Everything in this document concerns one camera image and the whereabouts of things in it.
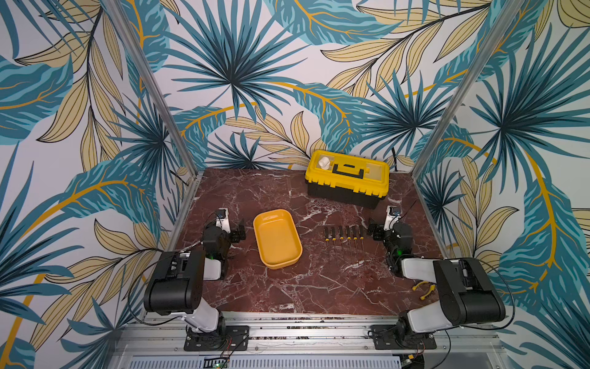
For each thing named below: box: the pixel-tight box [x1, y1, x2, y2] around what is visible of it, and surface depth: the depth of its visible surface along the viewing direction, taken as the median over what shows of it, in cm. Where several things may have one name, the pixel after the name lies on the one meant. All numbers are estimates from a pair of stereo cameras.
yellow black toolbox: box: [304, 149, 391, 210], surface depth 100 cm
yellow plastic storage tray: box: [252, 208, 303, 270], surface depth 97 cm
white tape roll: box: [318, 156, 331, 170], surface depth 97 cm
